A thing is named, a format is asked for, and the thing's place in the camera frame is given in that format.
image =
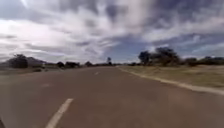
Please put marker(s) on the lone slim tree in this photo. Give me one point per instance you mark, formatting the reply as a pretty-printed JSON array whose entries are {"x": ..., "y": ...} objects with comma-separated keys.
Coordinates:
[{"x": 109, "y": 60}]

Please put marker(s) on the large dark bush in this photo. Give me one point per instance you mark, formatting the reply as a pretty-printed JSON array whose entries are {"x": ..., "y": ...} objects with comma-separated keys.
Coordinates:
[{"x": 18, "y": 62}]

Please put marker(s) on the clump of trees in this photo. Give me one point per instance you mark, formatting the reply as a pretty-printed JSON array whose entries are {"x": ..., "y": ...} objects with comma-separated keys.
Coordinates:
[{"x": 161, "y": 56}]

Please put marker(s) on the white dashed centre line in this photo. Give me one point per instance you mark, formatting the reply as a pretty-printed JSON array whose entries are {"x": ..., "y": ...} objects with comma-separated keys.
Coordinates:
[{"x": 60, "y": 112}]

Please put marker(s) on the row of low bushes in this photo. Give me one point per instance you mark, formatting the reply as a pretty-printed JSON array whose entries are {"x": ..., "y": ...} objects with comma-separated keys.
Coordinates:
[
  {"x": 205, "y": 61},
  {"x": 70, "y": 64}
]

